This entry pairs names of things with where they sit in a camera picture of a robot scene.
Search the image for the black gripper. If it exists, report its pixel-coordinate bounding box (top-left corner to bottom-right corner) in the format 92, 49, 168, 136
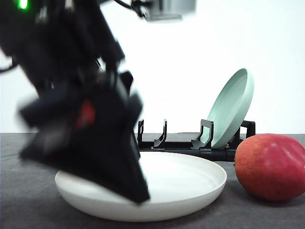
18, 70, 149, 204

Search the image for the white plate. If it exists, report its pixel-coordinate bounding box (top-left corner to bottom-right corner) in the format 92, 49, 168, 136
55, 151, 227, 221

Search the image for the red pomegranate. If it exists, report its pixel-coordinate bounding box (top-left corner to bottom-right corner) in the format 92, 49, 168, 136
234, 134, 305, 201

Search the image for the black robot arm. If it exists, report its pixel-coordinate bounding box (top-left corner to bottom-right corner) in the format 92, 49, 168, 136
0, 0, 150, 203

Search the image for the green plate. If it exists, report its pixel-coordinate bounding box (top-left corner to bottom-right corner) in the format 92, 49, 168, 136
202, 69, 254, 149

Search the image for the black dish rack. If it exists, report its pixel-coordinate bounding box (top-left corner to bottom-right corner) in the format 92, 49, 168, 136
137, 119, 256, 161

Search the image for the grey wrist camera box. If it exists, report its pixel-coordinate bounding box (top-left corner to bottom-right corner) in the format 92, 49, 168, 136
141, 0, 197, 21

